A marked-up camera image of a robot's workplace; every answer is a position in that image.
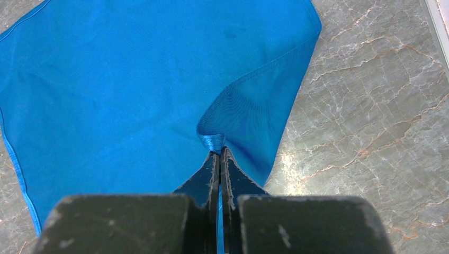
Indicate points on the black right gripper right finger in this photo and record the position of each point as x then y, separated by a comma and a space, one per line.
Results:
257, 222

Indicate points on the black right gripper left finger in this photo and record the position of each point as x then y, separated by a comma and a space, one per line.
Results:
184, 221

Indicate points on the blue cloth napkin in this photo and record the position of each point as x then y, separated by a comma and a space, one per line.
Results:
130, 97

